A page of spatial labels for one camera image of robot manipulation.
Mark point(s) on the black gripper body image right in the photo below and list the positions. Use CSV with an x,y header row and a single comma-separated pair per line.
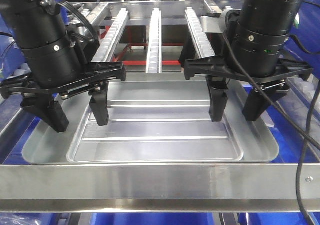
x,y
216,66

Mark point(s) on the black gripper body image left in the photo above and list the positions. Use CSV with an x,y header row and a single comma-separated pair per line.
x,y
95,73

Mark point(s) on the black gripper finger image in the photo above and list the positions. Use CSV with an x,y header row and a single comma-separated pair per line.
x,y
47,109
256,104
217,89
98,103

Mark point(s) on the small silver ribbed tray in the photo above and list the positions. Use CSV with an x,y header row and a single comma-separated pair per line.
x,y
155,131

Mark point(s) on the large silver tray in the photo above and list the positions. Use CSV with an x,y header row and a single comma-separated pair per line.
x,y
260,140

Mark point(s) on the blue bin under trays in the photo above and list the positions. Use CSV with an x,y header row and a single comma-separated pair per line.
x,y
285,145

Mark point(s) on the blue bin upper left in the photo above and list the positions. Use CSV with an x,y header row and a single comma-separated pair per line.
x,y
11,58

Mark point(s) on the blue bin upper right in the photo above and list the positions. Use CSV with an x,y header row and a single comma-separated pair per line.
x,y
308,32

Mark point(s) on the steel front rack bar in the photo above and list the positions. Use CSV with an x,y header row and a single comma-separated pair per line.
x,y
217,187

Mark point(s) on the right centre roller rail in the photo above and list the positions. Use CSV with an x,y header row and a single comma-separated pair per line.
x,y
199,38

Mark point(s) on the roller rail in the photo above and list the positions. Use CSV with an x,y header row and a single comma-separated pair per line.
x,y
105,52
154,62
199,38

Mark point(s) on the left centre roller rail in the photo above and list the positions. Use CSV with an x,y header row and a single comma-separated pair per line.
x,y
105,52

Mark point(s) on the black cable image right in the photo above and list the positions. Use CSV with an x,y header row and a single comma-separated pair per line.
x,y
307,125

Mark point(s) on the black cable image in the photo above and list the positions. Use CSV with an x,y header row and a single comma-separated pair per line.
x,y
307,125
83,21

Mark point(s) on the black cable image left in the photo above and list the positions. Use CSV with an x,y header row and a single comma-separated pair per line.
x,y
83,21

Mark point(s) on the middle roller rail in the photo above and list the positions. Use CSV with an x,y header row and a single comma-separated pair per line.
x,y
154,62

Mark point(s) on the red metal frame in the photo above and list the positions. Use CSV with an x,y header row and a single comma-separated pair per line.
x,y
133,46

